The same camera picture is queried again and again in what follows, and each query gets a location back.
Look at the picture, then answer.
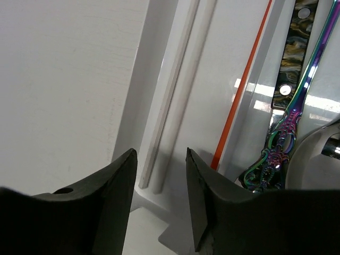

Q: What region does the pink handle spoon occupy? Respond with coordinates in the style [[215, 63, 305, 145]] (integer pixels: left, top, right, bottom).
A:
[[285, 119, 339, 190]]

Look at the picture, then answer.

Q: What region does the orange chopstick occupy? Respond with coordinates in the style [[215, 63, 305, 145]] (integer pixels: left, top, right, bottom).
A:
[[210, 0, 273, 171]]

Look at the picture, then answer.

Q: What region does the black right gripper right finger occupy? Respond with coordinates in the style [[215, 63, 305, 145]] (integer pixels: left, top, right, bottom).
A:
[[186, 149, 339, 254]]

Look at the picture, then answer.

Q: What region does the white cutlery tray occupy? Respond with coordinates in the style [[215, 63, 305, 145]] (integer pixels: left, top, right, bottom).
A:
[[108, 0, 340, 255]]

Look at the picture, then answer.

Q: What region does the clear chopstick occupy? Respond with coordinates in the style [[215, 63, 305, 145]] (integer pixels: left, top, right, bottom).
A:
[[150, 1, 216, 194], [138, 1, 199, 189]]

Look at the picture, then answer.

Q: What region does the black handle spoon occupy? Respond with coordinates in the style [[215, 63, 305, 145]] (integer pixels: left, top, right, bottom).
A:
[[235, 0, 321, 186]]

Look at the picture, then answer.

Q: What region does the iridescent purple spoon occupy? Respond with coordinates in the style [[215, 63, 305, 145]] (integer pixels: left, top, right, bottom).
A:
[[238, 1, 339, 192]]

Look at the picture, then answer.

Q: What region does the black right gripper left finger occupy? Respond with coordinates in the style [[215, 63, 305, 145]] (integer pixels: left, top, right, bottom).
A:
[[1, 149, 137, 254]]

